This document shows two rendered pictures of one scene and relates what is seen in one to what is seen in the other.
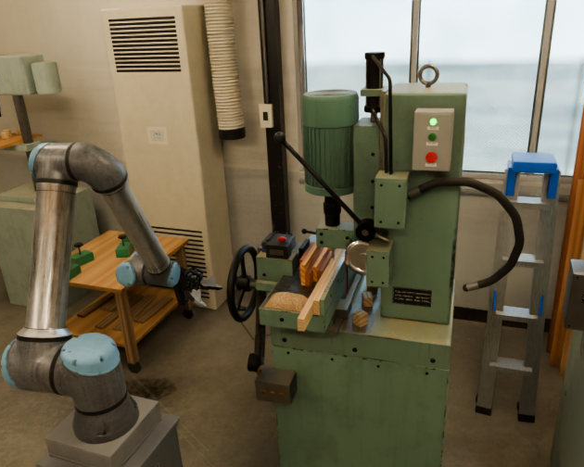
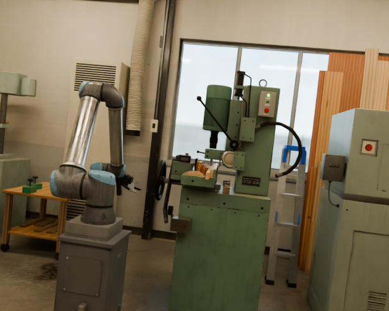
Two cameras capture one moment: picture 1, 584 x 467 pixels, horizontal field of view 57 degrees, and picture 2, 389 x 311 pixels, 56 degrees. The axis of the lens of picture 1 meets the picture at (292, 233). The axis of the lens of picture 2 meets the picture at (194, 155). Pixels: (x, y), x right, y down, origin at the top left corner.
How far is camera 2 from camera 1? 115 cm
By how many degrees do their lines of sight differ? 24
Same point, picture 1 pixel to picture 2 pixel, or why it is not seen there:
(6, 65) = (6, 76)
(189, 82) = not seen: hidden behind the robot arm
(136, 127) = not seen: hidden behind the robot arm
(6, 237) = not seen: outside the picture
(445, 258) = (267, 161)
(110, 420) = (107, 213)
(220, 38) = (136, 82)
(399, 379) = (244, 219)
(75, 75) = (37, 94)
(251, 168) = (138, 156)
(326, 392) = (205, 230)
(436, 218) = (265, 141)
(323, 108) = (219, 89)
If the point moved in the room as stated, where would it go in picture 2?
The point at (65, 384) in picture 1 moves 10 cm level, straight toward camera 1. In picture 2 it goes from (89, 188) to (97, 192)
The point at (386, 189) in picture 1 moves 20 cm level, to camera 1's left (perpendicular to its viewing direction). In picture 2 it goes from (246, 122) to (217, 118)
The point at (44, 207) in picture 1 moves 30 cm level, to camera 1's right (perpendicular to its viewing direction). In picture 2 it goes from (86, 107) to (138, 113)
